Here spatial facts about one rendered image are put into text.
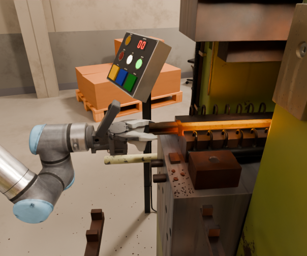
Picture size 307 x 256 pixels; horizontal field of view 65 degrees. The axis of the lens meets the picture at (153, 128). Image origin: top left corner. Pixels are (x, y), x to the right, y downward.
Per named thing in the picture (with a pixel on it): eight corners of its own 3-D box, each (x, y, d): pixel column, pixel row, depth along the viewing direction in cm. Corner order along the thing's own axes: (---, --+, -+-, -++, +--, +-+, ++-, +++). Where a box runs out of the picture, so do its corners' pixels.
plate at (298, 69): (300, 121, 40) (337, 5, 32) (271, 100, 48) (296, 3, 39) (311, 120, 40) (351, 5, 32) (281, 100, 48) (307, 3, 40)
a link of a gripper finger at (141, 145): (157, 151, 74) (129, 146, 76) (157, 134, 71) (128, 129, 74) (154, 156, 71) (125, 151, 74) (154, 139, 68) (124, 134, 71)
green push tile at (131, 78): (129, 92, 111) (136, 76, 110) (123, 87, 117) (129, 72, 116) (132, 93, 112) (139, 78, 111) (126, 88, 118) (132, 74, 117)
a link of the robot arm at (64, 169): (39, 197, 77) (29, 165, 71) (54, 173, 87) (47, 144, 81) (68, 198, 76) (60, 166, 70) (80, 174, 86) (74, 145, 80)
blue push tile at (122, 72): (121, 86, 119) (127, 71, 117) (115, 82, 125) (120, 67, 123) (124, 87, 120) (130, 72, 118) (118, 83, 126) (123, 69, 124)
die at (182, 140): (184, 162, 74) (186, 138, 70) (174, 131, 92) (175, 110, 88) (313, 155, 78) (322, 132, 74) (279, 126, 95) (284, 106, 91)
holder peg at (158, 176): (153, 185, 74) (153, 178, 73) (152, 179, 76) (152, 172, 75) (166, 184, 74) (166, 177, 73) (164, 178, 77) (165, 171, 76)
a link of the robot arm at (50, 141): (40, 146, 80) (33, 119, 75) (79, 144, 81) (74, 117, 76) (30, 163, 72) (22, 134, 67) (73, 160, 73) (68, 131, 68)
